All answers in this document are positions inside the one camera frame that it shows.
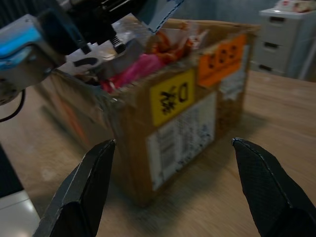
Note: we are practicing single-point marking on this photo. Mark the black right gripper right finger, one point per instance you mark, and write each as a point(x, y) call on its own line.
point(269, 187)

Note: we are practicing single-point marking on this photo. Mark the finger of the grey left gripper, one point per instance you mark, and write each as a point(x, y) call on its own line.
point(123, 59)

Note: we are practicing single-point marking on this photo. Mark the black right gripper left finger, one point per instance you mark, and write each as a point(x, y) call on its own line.
point(84, 187)

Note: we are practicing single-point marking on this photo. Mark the blue-grey corrugated plastic piece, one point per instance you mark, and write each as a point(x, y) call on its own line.
point(160, 14)

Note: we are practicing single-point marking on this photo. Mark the pink plastic wrapper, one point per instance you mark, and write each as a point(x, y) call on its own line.
point(138, 70)

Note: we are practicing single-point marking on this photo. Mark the red and white snack wrapper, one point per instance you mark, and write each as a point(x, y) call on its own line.
point(172, 44)

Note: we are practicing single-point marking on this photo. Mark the black and white appliance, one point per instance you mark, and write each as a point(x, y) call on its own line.
point(12, 197)

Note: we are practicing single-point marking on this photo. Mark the brown cardboard box with labels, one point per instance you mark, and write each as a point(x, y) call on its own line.
point(177, 118)

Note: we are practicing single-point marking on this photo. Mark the grey drawer cabinet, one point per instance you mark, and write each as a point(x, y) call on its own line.
point(281, 42)

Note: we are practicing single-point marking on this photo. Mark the red and white package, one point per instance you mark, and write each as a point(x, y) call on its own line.
point(293, 5)

